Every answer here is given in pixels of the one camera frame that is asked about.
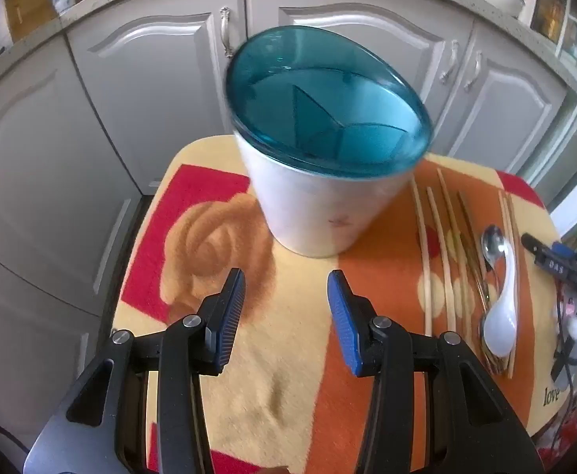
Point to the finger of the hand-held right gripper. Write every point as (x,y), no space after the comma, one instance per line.
(550,259)

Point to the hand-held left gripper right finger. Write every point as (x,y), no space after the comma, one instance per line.
(340,316)

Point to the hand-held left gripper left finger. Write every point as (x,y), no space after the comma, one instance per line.
(232,316)

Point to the white utensil holder teal lid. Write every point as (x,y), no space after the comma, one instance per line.
(308,207)

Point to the metal spoon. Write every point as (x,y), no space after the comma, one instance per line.
(493,247)

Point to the dark brown chopstick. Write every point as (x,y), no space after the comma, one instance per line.
(471,237)

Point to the white ceramic spoon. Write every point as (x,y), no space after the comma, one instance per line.
(500,326)

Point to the printed rose blanket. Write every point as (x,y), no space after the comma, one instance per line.
(278,395)

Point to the narrow white cabinet door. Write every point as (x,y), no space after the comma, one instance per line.
(510,108)

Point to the white lower cabinet door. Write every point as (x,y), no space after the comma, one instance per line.
(22,331)

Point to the white corner cabinet door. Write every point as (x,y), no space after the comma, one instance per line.
(32,133)

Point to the wide white cabinet door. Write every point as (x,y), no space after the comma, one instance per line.
(367,10)

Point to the wooden cutting board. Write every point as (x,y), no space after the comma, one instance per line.
(27,5)

